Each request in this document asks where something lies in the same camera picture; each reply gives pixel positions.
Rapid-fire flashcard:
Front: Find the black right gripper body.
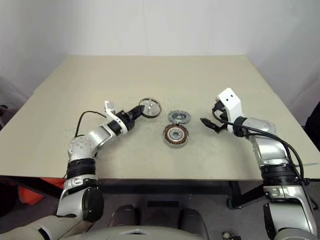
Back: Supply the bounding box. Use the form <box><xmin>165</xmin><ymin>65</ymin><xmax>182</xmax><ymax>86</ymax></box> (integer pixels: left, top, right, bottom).
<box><xmin>211</xmin><ymin>99</ymin><xmax>229</xmax><ymax>134</ymax></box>

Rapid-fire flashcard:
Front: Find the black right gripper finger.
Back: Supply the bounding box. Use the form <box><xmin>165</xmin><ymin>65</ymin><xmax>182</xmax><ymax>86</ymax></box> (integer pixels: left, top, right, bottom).
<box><xmin>199</xmin><ymin>117</ymin><xmax>221</xmax><ymax>132</ymax></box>

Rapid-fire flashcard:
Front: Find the black background object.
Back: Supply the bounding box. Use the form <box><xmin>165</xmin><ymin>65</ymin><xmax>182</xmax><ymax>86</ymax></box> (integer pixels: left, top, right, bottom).
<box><xmin>304</xmin><ymin>99</ymin><xmax>320</xmax><ymax>141</ymax></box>

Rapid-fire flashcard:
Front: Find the grey toothed motor cover plate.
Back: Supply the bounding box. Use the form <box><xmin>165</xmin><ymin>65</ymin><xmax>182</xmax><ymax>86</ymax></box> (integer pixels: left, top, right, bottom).
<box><xmin>167</xmin><ymin>110</ymin><xmax>192</xmax><ymax>124</ymax></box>

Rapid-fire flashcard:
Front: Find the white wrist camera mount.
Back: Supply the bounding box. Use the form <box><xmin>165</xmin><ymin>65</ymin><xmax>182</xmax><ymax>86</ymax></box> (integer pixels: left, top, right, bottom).
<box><xmin>216</xmin><ymin>87</ymin><xmax>243</xmax><ymax>134</ymax></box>
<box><xmin>103</xmin><ymin>100</ymin><xmax>129</xmax><ymax>132</ymax></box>

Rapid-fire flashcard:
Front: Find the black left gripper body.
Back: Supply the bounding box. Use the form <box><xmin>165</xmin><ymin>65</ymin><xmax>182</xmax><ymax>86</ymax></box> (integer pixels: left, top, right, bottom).
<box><xmin>117</xmin><ymin>109</ymin><xmax>137</xmax><ymax>132</ymax></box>

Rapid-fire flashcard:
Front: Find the orange object under table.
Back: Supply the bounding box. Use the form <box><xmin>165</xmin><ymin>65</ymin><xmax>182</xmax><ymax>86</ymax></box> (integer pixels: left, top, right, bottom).
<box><xmin>14</xmin><ymin>177</ymin><xmax>66</xmax><ymax>206</ymax></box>

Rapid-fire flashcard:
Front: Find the black spoked rotor ring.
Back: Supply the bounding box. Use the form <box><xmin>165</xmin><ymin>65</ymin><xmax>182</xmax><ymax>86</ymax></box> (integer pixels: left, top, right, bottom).
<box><xmin>138</xmin><ymin>97</ymin><xmax>161</xmax><ymax>119</ymax></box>

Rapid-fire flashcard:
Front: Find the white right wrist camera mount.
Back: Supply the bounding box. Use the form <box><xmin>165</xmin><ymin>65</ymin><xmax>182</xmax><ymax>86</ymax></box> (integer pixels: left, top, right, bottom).
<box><xmin>216</xmin><ymin>87</ymin><xmax>243</xmax><ymax>134</ymax></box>

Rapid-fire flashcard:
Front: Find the silver robot torso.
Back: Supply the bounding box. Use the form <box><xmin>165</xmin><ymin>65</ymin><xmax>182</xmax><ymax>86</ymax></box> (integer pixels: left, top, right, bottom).
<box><xmin>82</xmin><ymin>221</ymin><xmax>209</xmax><ymax>240</ymax></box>

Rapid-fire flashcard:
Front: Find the black table frame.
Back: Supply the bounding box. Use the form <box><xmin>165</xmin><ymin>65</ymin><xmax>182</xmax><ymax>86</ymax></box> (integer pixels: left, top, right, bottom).
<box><xmin>0</xmin><ymin>174</ymin><xmax>320</xmax><ymax>211</ymax></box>

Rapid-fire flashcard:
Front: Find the motor stator with copper windings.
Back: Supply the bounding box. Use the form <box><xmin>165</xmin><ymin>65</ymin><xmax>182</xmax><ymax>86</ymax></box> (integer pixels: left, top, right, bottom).
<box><xmin>162</xmin><ymin>122</ymin><xmax>191</xmax><ymax>149</ymax></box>

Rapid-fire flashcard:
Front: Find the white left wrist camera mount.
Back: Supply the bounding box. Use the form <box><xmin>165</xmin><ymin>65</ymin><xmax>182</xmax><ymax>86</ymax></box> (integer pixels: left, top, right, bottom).
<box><xmin>103</xmin><ymin>100</ymin><xmax>129</xmax><ymax>132</ymax></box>

